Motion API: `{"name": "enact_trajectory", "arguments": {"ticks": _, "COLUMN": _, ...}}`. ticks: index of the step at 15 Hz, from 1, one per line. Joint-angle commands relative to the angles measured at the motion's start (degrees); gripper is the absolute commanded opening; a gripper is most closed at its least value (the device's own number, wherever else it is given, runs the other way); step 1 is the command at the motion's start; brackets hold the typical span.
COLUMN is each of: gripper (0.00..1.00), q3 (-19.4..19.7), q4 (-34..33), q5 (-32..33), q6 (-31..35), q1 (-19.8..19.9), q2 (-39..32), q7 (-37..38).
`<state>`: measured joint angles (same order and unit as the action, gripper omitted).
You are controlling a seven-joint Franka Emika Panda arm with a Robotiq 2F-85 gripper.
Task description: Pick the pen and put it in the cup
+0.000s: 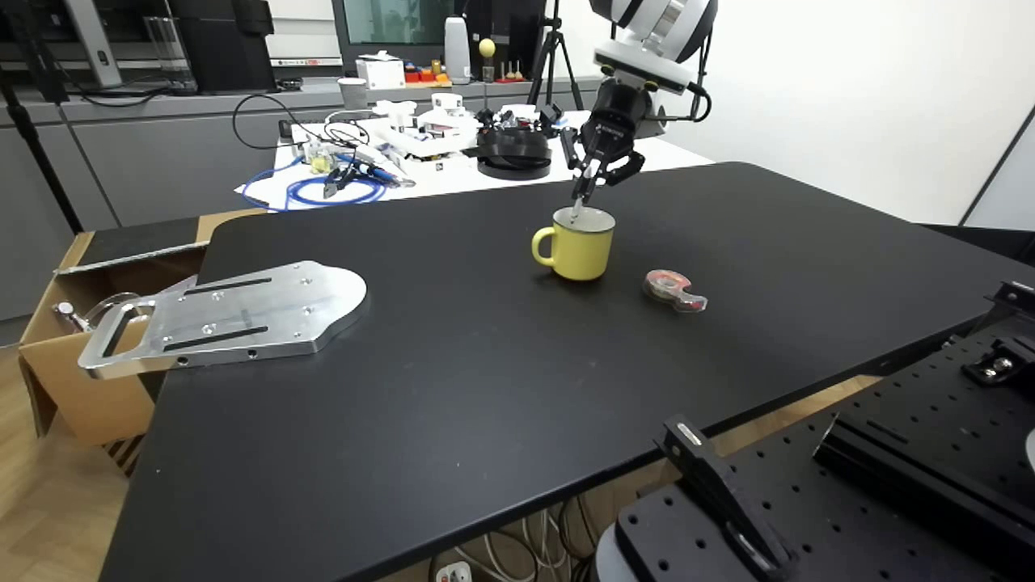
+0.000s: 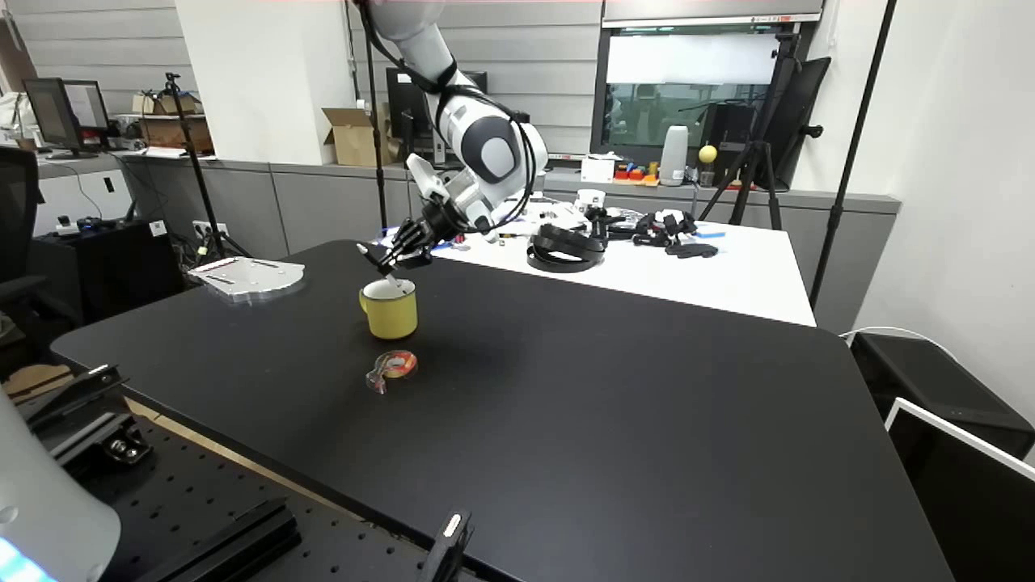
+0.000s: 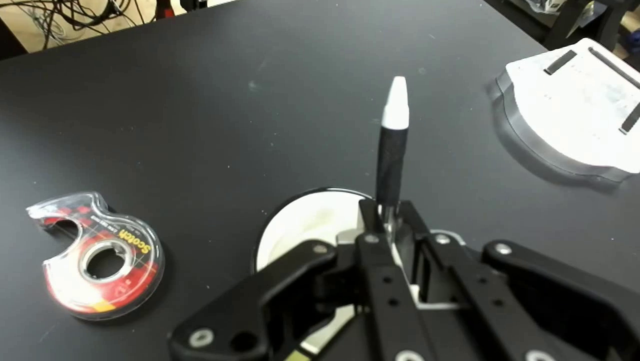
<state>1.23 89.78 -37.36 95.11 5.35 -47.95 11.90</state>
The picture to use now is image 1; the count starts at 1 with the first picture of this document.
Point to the orange wrapped candy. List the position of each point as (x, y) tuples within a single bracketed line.
[(673, 288)]

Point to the yellow ball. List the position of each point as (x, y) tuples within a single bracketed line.
[(486, 51)]

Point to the black mounting rail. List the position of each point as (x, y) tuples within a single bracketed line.
[(926, 488)]

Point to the black perforated breadboard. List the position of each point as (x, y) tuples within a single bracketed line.
[(860, 539)]

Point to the yellow mug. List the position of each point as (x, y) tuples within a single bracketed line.
[(579, 248)]

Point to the white cylinder speaker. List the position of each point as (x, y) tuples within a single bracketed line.
[(457, 51)]

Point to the black camera tripod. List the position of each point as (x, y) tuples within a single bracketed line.
[(553, 53)]

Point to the red small items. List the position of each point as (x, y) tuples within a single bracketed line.
[(425, 76)]

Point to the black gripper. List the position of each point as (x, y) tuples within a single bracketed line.
[(615, 122)]

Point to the black monitor with silver stand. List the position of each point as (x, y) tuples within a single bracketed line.
[(90, 36)]

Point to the small white box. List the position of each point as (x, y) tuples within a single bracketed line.
[(378, 72)]

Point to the white table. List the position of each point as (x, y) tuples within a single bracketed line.
[(455, 180)]

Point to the black headset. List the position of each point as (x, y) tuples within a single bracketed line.
[(512, 147)]

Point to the black table clamp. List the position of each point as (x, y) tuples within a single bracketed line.
[(723, 496), (1008, 335)]

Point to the black computer box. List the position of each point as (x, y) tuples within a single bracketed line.
[(220, 44)]

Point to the white electronics pile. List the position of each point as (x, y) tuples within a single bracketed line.
[(420, 125)]

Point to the large cardboard box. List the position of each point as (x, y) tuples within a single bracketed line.
[(75, 388)]

